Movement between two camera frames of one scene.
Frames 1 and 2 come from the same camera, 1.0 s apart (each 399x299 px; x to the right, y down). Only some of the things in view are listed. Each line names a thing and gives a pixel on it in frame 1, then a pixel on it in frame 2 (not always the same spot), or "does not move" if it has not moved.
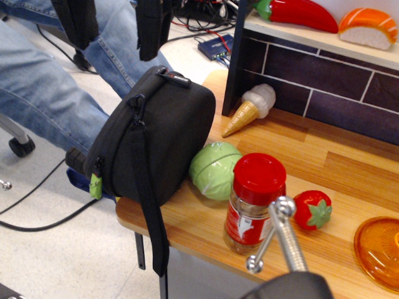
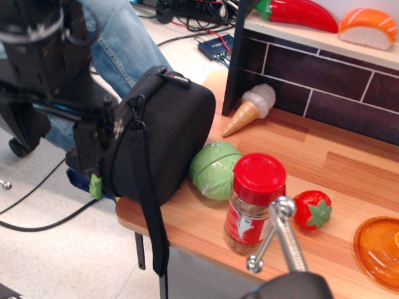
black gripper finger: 154,18 to 53,75
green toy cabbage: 211,169 does not move
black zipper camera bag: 156,141 does not move
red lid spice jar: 259,181 does not move
